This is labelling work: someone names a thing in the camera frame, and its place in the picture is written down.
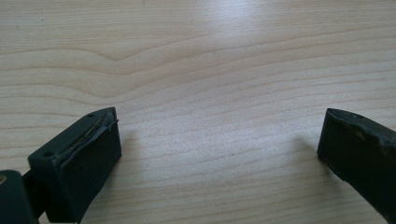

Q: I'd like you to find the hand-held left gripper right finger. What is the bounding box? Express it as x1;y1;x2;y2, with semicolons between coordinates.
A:
317;107;396;224

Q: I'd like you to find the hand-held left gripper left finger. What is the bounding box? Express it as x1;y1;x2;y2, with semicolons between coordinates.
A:
27;106;122;224

